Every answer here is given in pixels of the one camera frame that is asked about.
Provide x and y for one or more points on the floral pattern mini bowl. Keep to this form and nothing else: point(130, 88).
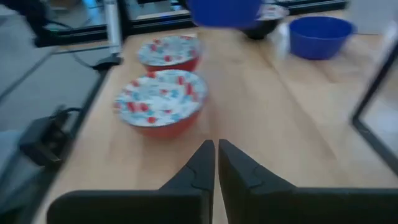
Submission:
point(261, 29)
point(158, 99)
point(169, 51)

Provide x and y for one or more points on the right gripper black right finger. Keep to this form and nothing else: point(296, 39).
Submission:
point(280, 205)

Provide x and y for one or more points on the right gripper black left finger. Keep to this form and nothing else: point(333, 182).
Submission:
point(186, 205)

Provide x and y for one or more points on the silver metal post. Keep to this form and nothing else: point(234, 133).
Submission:
point(112, 28)

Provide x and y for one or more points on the blue mini bowl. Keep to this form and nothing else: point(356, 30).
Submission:
point(224, 12)
point(320, 40)

